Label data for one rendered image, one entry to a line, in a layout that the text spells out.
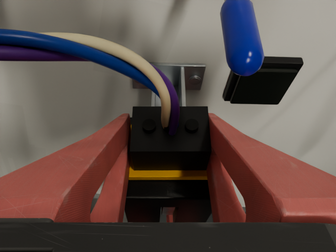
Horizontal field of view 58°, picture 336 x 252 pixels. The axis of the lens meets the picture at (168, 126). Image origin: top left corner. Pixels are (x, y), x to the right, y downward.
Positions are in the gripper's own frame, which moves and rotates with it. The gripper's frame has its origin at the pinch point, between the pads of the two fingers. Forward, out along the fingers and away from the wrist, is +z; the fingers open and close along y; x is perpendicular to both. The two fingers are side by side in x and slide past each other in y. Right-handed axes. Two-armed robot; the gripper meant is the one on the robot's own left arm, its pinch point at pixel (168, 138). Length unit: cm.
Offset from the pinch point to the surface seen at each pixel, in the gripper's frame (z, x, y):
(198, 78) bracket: 7.6, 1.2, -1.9
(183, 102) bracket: 5.1, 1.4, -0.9
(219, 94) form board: 8.9, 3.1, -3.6
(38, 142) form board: 11.6, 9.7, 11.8
